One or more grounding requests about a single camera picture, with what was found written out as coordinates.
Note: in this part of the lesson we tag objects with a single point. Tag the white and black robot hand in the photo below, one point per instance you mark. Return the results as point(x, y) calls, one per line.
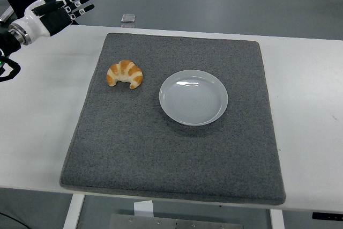
point(37, 22)

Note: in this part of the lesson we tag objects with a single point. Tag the golden croissant bread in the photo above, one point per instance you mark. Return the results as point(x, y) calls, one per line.
point(128, 71)

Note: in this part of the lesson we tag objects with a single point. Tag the pale grey round plate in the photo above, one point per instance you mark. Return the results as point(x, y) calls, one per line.
point(193, 100)

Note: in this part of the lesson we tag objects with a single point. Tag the grey metal plate with screws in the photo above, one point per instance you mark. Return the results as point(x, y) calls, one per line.
point(174, 222)

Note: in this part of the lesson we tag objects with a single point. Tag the silver floor socket box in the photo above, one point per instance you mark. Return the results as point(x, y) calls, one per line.
point(128, 18)

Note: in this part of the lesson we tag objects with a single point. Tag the grey felt mat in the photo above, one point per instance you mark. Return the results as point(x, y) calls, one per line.
point(171, 148)

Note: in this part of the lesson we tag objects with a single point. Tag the white table leg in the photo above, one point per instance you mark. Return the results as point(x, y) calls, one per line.
point(73, 211)
point(277, 219)

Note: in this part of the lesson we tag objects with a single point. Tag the black table control panel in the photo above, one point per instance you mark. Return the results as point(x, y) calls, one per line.
point(328, 215)

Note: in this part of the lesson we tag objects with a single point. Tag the silver aluminium rail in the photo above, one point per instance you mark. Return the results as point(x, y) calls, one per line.
point(6, 14)

